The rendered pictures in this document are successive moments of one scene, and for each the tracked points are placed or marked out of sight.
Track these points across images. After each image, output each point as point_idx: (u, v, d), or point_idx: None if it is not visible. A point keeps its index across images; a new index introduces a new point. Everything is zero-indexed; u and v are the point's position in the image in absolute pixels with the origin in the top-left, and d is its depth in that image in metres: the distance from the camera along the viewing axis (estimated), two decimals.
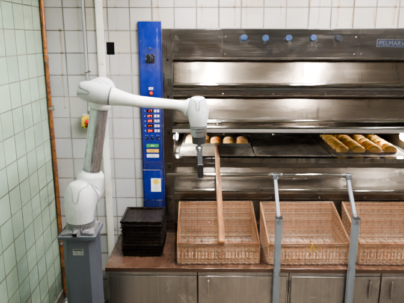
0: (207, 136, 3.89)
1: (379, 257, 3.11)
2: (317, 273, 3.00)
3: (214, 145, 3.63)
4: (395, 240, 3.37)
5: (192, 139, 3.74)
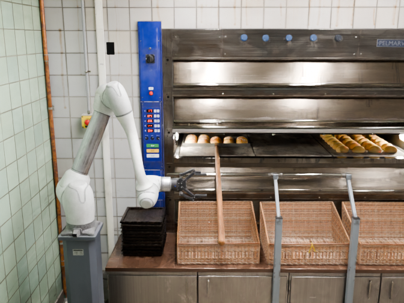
0: (207, 136, 3.89)
1: (379, 257, 3.11)
2: (317, 273, 3.00)
3: (214, 145, 3.63)
4: (395, 240, 3.37)
5: (192, 139, 3.74)
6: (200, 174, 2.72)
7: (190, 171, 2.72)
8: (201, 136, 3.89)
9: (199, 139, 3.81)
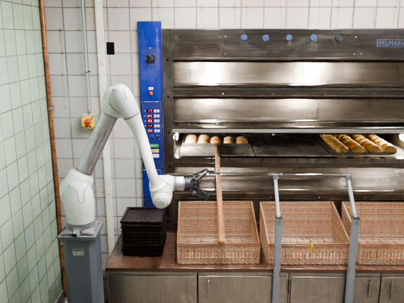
0: (207, 136, 3.89)
1: (379, 257, 3.11)
2: (317, 273, 3.00)
3: (214, 145, 3.63)
4: (395, 240, 3.37)
5: (192, 139, 3.74)
6: (213, 174, 2.72)
7: (204, 170, 2.72)
8: (201, 136, 3.89)
9: (199, 139, 3.81)
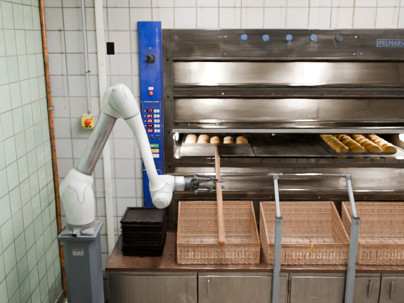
0: (207, 136, 3.89)
1: (379, 257, 3.11)
2: (317, 273, 3.00)
3: (214, 145, 3.63)
4: (395, 240, 3.37)
5: (192, 139, 3.74)
6: (217, 181, 2.73)
7: (207, 177, 2.73)
8: (201, 136, 3.89)
9: (199, 139, 3.81)
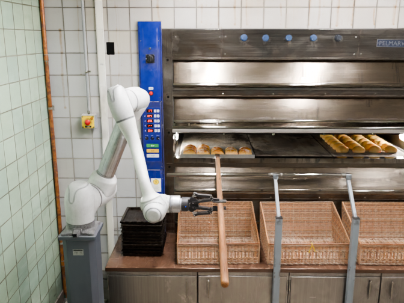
0: (207, 146, 3.54)
1: (379, 257, 3.11)
2: (317, 273, 3.00)
3: (215, 157, 3.28)
4: (395, 240, 3.37)
5: (190, 149, 3.39)
6: (219, 202, 2.38)
7: (207, 196, 2.38)
8: (200, 146, 3.54)
9: (199, 149, 3.47)
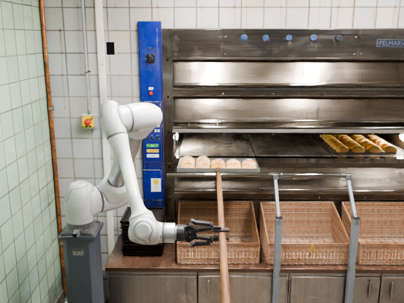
0: (207, 158, 3.19)
1: (379, 257, 3.11)
2: (317, 273, 3.00)
3: (216, 171, 2.93)
4: (395, 240, 3.37)
5: (188, 163, 3.05)
6: (220, 231, 2.04)
7: (207, 224, 2.03)
8: (199, 158, 3.20)
9: (198, 162, 3.12)
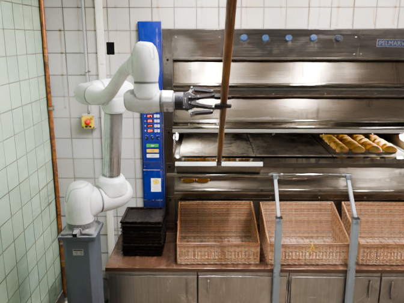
0: None
1: (379, 257, 3.11)
2: (317, 273, 3.00)
3: (216, 157, 2.79)
4: (395, 240, 3.37)
5: None
6: None
7: (208, 89, 1.92)
8: None
9: None
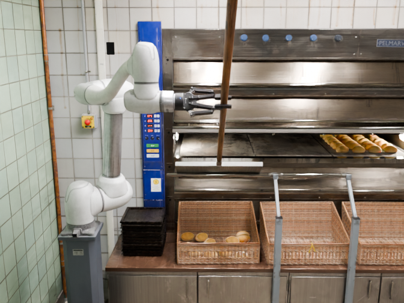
0: None
1: (379, 257, 3.11)
2: (317, 273, 3.00)
3: (216, 157, 2.79)
4: (395, 240, 3.37)
5: None
6: None
7: (208, 90, 1.92)
8: None
9: (204, 251, 3.12)
